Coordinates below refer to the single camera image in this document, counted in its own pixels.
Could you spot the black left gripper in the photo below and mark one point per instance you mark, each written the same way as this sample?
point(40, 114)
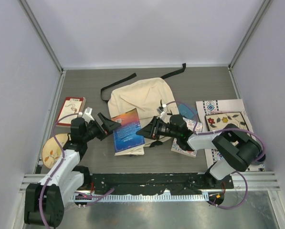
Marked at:
point(110, 125)

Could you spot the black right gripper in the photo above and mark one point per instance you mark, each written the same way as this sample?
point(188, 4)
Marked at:
point(152, 130)

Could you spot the blue orange paperback book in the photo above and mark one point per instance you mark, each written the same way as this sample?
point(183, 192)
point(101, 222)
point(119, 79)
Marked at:
point(126, 141)

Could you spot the cream canvas backpack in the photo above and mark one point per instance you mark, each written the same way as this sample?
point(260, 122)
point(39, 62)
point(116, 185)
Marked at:
point(145, 95)

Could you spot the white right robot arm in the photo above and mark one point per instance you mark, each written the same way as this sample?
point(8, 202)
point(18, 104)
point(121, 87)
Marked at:
point(238, 147)

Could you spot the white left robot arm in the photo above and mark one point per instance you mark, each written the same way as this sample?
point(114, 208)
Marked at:
point(45, 201)

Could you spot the small blue notebook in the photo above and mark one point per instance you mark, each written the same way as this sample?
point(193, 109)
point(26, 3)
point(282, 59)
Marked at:
point(187, 111)

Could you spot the red white paperback book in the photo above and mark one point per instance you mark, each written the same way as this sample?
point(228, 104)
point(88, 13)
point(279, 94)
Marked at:
point(71, 106)

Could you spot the floral pink paperback book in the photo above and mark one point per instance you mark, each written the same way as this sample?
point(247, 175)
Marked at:
point(190, 124)

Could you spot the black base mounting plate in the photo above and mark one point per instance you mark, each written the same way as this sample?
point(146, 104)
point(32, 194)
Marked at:
point(156, 183)

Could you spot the patterned white placemat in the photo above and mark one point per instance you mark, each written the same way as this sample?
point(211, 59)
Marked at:
point(221, 106)

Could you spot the round wooden painted plate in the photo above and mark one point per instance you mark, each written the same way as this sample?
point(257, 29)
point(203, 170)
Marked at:
point(51, 151)

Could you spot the square floral ceramic plate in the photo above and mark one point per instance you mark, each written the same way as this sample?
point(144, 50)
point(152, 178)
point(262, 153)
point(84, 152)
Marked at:
point(221, 120)

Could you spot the blue ceramic mug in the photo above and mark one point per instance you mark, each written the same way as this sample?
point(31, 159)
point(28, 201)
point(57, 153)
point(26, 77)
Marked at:
point(259, 161)

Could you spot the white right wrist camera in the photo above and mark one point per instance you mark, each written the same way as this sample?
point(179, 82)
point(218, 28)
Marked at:
point(162, 111)

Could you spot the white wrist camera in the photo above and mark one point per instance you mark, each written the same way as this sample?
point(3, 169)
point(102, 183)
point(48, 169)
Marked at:
point(162, 111)
point(86, 114)

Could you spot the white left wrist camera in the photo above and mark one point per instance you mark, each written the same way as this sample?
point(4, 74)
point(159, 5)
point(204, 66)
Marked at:
point(86, 114)

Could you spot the white slotted cable duct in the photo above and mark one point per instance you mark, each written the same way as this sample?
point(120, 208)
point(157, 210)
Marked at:
point(165, 197)

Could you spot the aluminium frame rail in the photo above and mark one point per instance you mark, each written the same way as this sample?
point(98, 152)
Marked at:
point(256, 181)

